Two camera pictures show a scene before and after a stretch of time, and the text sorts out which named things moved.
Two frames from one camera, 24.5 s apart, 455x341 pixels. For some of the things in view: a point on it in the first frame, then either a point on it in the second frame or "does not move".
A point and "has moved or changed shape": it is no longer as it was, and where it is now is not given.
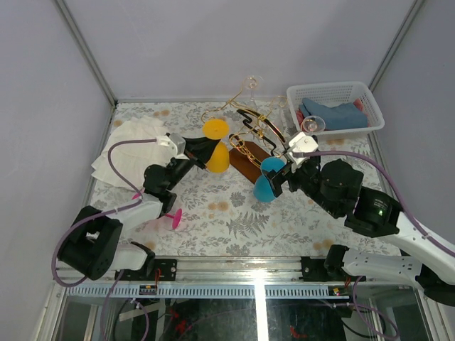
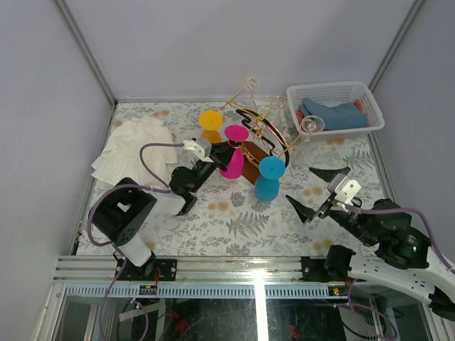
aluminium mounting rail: [218, 270] does not move
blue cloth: [338, 116] does not move
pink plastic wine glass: [177, 217] -> [235, 133]
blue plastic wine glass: [262, 188] does not move
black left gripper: [200, 149] -> [222, 153]
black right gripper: [276, 178] -> [303, 212]
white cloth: [131, 160] does not move
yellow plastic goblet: [217, 129] has moved or changed shape
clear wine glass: [313, 124] does not move
